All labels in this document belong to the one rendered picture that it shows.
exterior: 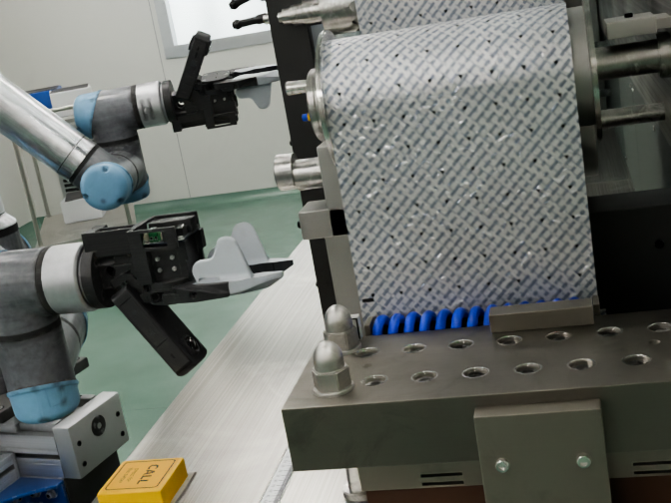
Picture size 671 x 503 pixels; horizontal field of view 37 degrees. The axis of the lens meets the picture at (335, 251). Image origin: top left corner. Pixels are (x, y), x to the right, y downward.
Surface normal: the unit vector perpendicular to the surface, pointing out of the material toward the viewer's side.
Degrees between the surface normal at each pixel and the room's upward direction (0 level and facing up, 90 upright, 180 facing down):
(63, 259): 42
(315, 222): 90
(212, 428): 0
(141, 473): 0
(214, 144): 90
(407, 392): 0
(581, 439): 90
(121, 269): 89
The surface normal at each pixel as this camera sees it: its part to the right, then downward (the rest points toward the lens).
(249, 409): -0.17, -0.95
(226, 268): -0.30, 0.28
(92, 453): 0.90, -0.04
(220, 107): 0.06, 0.39
